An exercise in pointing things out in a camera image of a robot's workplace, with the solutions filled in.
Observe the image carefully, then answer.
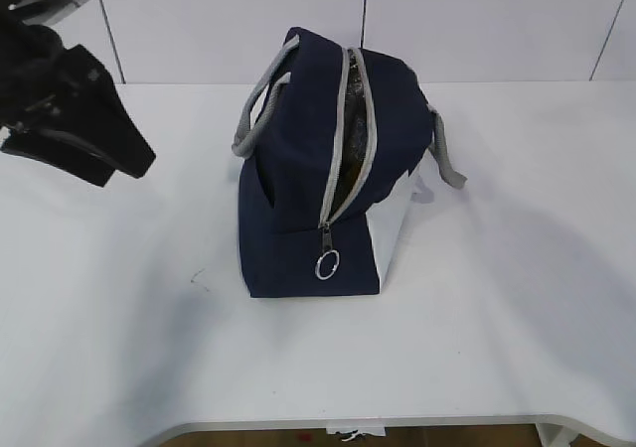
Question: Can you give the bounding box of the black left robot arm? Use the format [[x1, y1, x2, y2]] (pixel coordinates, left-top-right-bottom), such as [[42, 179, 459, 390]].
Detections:
[[1, 0, 156, 187]]

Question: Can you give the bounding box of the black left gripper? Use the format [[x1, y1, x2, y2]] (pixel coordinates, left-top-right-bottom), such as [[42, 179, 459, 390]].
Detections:
[[1, 24, 156, 187]]

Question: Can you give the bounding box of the navy blue insulated lunch bag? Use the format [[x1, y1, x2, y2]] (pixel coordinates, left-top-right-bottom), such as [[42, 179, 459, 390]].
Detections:
[[232, 27, 466, 298]]

